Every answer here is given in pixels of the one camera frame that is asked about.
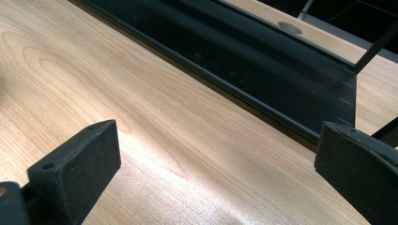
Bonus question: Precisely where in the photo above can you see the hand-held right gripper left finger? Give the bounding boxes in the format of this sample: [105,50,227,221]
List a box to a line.
[27,119,122,225]

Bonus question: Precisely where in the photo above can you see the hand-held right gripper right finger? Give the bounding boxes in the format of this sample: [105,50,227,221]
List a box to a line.
[314,121,398,225]

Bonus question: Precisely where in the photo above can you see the black two-tier metal rack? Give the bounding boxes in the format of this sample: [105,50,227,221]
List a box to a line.
[67,0,398,154]

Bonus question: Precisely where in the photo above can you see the grey metal shelf unit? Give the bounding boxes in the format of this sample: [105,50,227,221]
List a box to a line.
[297,0,398,64]

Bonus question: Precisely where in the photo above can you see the round grey table grommet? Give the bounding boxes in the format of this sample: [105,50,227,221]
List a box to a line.
[277,21,303,36]

